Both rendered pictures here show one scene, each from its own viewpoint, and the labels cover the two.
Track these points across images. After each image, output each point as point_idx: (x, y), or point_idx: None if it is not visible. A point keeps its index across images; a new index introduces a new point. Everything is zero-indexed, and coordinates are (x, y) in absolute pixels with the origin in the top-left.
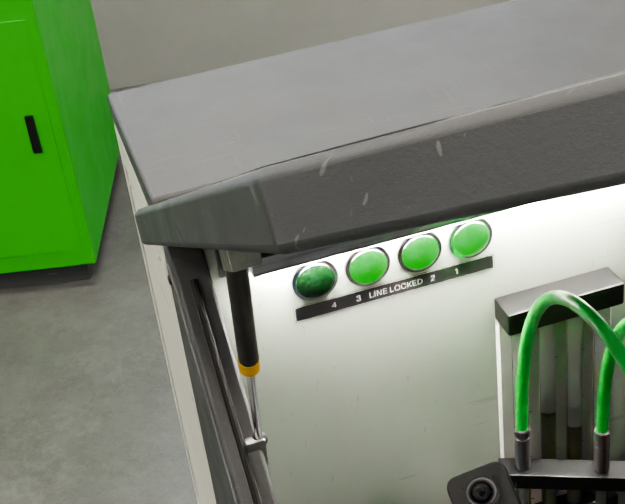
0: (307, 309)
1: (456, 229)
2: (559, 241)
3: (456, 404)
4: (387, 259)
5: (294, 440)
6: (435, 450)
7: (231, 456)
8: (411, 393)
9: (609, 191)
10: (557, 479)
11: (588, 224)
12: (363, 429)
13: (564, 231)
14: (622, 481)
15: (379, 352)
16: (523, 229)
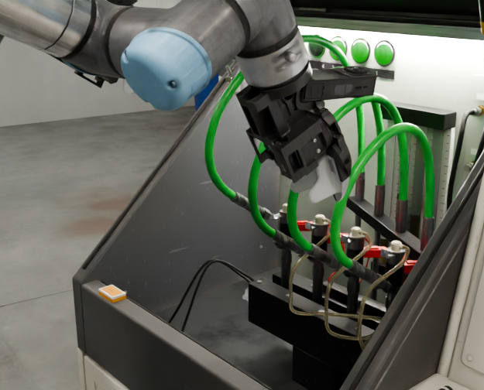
0: (313, 63)
1: (377, 43)
2: (430, 79)
3: (368, 164)
4: (345, 48)
5: None
6: (355, 189)
7: (221, 80)
8: (348, 142)
9: (462, 55)
10: (360, 209)
11: (447, 74)
12: None
13: (434, 73)
14: (375, 222)
15: (338, 106)
16: (412, 61)
